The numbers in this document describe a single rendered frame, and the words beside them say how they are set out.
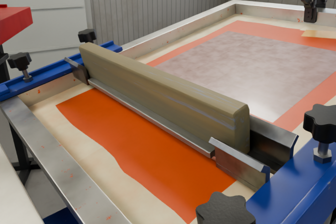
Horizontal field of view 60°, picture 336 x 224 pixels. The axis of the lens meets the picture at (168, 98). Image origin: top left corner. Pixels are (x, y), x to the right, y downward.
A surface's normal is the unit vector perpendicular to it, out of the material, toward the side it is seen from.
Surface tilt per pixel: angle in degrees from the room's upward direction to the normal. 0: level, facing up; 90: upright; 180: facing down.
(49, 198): 0
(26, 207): 11
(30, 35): 90
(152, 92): 101
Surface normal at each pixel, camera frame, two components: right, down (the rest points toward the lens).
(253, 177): -0.76, 0.43
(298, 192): -0.15, -0.84
